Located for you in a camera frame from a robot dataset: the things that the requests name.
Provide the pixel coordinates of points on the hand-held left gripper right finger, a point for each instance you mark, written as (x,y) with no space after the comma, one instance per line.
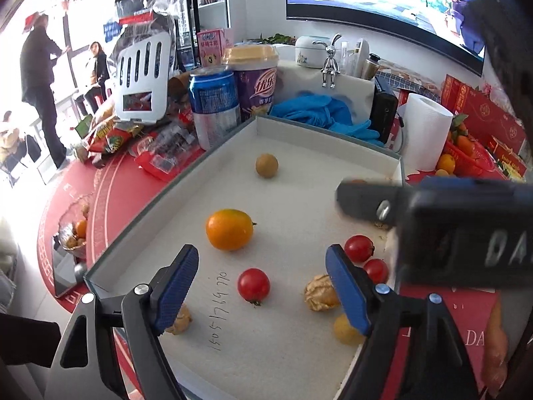
(347,291)

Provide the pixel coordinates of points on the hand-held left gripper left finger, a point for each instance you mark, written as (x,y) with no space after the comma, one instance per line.
(175,291)

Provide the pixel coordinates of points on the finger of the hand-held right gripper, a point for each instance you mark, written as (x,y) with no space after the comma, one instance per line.
(366,202)

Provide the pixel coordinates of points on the dried husk physalis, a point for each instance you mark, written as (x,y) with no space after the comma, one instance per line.
(318,293)
(381,225)

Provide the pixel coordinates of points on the walnut piece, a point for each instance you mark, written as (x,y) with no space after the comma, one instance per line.
(179,321)

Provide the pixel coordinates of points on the red cherry tomato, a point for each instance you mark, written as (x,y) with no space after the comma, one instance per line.
(254,285)
(377,270)
(359,248)

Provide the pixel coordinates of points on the yellow physalis fruit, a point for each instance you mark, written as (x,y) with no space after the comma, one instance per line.
(345,333)

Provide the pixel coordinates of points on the grey shallow tray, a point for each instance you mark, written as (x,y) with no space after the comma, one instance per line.
(291,200)

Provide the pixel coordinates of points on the brown longan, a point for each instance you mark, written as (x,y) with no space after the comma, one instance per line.
(266,166)

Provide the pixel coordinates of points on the red plastic basket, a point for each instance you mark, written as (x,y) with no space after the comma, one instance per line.
(479,162)

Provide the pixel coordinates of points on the red printed gift box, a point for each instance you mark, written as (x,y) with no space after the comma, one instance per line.
(506,158)

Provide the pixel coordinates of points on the white paper towel roll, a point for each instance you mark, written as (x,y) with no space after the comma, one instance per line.
(424,133)

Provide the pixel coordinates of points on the pile of leafy oranges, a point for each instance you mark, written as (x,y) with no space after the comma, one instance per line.
(462,141)

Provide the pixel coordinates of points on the black electronic device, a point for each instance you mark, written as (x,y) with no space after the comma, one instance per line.
(383,108)

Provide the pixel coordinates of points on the white open box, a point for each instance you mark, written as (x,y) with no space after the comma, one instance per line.
(354,91)

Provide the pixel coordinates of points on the dark smartphone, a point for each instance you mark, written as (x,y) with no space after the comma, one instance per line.
(62,271)

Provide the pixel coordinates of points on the glass bowl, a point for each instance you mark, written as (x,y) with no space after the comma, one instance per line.
(73,233)

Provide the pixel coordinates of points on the patterned flat box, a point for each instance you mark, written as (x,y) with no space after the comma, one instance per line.
(408,80)

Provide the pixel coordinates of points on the bottle with black cap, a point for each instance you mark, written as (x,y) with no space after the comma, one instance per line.
(370,66)

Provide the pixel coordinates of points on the clear wrapped snack packets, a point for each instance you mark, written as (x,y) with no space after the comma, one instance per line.
(166,150)

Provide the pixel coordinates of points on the silver rabbit figurine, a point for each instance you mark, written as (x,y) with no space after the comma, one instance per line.
(331,64)

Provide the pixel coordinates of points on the purple cup with yellow lid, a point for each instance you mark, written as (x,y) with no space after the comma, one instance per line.
(256,87)

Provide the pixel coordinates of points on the white lidded pot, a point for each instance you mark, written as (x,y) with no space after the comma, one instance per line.
(307,52)

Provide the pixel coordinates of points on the green red snack packet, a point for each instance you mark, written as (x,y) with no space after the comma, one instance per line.
(110,137)

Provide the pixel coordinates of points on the blue drink can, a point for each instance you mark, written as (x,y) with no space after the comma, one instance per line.
(213,108)

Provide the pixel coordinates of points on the green leafy plant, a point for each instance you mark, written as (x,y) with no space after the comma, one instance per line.
(272,39)

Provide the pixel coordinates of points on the white slotted plastic rack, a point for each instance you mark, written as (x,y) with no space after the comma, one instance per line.
(141,79)

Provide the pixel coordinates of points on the pink milk carton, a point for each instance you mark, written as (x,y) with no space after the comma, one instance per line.
(214,46)

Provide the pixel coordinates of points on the clear plastic snack bag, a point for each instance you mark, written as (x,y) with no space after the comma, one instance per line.
(145,12)

